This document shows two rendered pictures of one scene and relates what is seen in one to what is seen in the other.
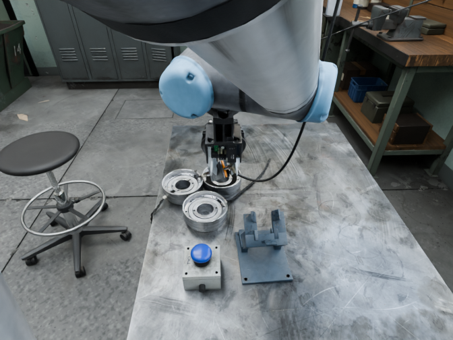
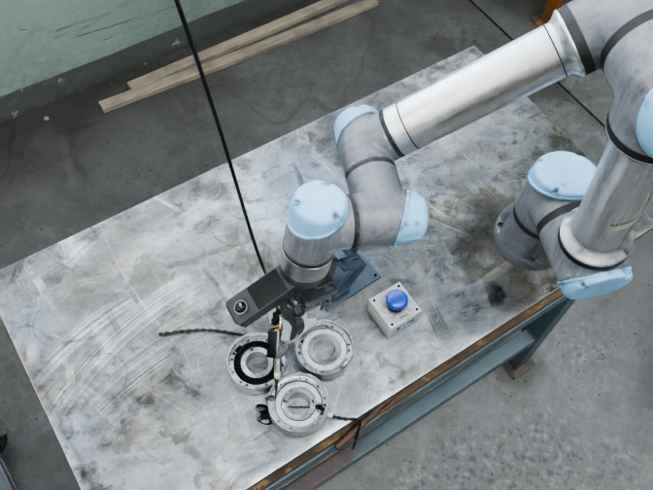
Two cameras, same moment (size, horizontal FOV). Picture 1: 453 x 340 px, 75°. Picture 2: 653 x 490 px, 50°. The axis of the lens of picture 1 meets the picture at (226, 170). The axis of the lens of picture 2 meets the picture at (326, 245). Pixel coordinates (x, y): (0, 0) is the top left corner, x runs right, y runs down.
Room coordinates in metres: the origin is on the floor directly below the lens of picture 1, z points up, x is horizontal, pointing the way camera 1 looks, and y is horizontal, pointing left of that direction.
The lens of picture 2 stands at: (0.77, 0.43, 1.99)
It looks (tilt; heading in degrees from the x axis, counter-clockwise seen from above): 59 degrees down; 235
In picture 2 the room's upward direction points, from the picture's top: 5 degrees clockwise
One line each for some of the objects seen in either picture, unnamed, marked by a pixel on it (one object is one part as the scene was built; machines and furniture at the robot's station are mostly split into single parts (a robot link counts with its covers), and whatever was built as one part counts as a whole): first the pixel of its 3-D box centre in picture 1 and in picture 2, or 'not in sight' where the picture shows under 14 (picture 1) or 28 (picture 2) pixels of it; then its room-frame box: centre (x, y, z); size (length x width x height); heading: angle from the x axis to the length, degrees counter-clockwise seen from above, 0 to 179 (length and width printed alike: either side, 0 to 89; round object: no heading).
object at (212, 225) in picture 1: (205, 211); (324, 350); (0.49, 0.05, 0.82); 0.10 x 0.10 x 0.04
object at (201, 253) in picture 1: (201, 258); (395, 303); (0.34, 0.05, 0.85); 0.04 x 0.04 x 0.05
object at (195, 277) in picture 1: (201, 268); (396, 308); (0.34, 0.05, 0.82); 0.08 x 0.07 x 0.05; 2
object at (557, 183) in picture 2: not in sight; (558, 193); (0.00, 0.05, 0.97); 0.13 x 0.12 x 0.14; 70
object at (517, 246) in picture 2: not in sight; (537, 225); (0.00, 0.04, 0.85); 0.15 x 0.15 x 0.10
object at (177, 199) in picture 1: (183, 187); (298, 404); (0.58, 0.11, 0.82); 0.10 x 0.10 x 0.04
